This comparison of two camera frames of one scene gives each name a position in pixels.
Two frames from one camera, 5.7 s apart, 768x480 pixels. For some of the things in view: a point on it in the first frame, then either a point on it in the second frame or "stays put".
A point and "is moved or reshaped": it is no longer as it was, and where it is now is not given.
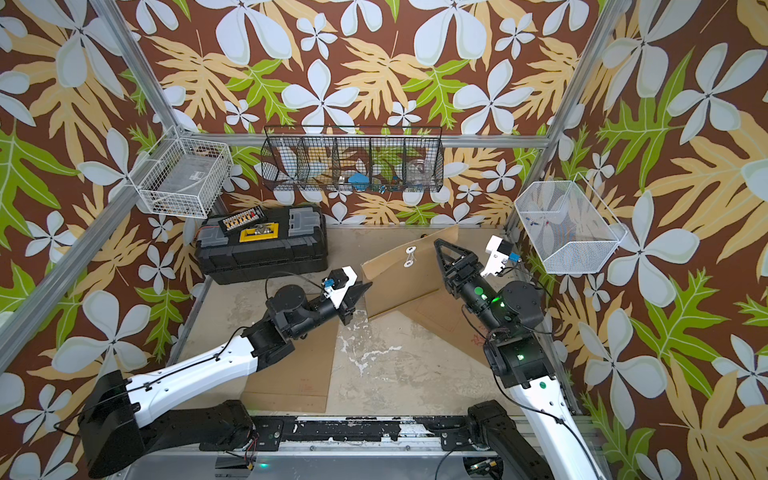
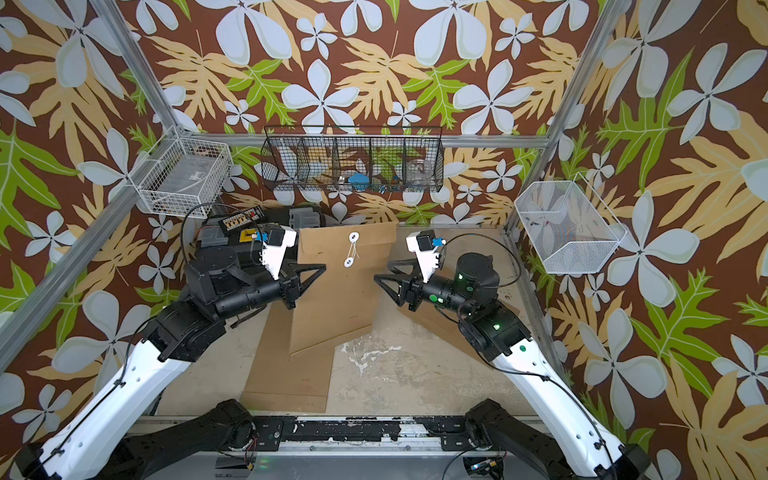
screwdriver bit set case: x=243 y=220 stays put
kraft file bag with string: x=300 y=382 stays put
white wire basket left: x=183 y=177 stays put
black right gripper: x=460 y=286 → x=414 y=286
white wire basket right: x=569 y=227 stays put
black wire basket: x=353 y=158 stays put
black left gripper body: x=342 y=311 → x=286 y=287
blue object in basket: x=359 y=181 stays put
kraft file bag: x=408 y=274 is moved or reshaped
